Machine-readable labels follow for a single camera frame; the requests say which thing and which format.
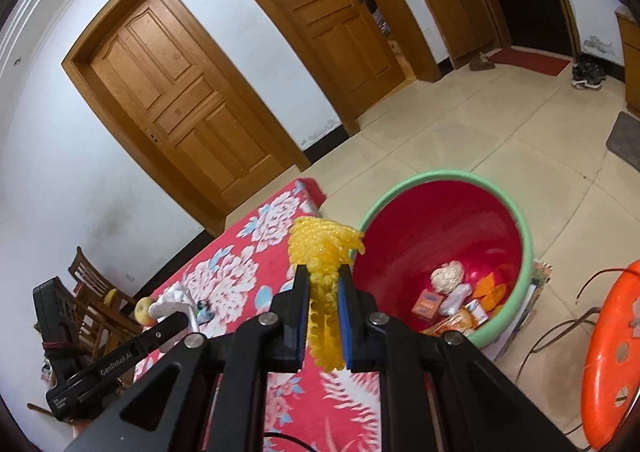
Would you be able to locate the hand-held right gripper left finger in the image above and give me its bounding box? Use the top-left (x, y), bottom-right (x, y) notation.
top-left (62, 264), bottom-right (311, 452)

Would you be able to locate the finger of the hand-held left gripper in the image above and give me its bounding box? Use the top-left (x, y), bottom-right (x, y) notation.
top-left (141, 312), bottom-right (193, 353)

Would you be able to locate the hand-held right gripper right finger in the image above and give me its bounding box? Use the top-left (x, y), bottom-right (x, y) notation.
top-left (336, 266), bottom-right (576, 452)

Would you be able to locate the yellow foam fruit net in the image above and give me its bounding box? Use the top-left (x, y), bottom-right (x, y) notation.
top-left (287, 217), bottom-right (366, 373)

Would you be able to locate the small orange box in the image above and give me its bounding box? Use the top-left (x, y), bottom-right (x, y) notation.
top-left (412, 289), bottom-right (443, 320)

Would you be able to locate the white paper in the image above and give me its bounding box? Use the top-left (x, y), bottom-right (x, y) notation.
top-left (431, 260), bottom-right (463, 294)

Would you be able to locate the white medicine box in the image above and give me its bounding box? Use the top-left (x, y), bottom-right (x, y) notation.
top-left (462, 299), bottom-right (490, 325)

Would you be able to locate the red bin with green rim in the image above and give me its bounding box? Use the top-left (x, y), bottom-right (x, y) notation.
top-left (357, 171), bottom-right (535, 348)

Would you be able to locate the apple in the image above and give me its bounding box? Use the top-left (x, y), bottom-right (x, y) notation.
top-left (134, 297), bottom-right (156, 328)

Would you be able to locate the white plastic bag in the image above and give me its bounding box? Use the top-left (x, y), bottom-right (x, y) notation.
top-left (152, 282), bottom-right (198, 328)

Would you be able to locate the red floral tablecloth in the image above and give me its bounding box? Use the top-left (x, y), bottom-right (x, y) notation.
top-left (132, 177), bottom-right (436, 452)

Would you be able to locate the wooden chair with yellow cushion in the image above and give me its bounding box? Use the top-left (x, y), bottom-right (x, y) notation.
top-left (67, 246), bottom-right (146, 333)

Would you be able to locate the white plastic wrapper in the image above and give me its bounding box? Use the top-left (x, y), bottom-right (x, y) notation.
top-left (440, 282), bottom-right (473, 315)

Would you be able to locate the small orange foam net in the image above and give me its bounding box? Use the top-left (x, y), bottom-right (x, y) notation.
top-left (474, 272), bottom-right (508, 315)

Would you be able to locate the closed wooden door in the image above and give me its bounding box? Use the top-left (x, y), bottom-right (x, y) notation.
top-left (61, 0), bottom-right (311, 238)

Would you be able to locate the orange plastic stool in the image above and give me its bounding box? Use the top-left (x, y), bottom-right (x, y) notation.
top-left (580, 259), bottom-right (640, 450)

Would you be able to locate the open wooden door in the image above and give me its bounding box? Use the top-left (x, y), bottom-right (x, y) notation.
top-left (197, 0), bottom-right (443, 135)

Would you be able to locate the red doormat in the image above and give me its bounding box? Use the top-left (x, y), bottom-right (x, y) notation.
top-left (487, 47), bottom-right (571, 78)

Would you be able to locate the grey floor mat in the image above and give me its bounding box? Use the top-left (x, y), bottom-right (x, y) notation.
top-left (605, 111), bottom-right (640, 158)

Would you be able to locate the pair of dark sneakers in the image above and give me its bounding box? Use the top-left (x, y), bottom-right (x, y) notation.
top-left (570, 62), bottom-right (608, 92)

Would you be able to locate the wooden cabinet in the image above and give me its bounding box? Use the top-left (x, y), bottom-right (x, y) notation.
top-left (615, 7), bottom-right (640, 118)

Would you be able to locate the black cable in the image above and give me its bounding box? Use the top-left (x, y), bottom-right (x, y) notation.
top-left (262, 431), bottom-right (313, 452)

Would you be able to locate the metal wire stand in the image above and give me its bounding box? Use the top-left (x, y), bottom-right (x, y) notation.
top-left (515, 267), bottom-right (640, 385)

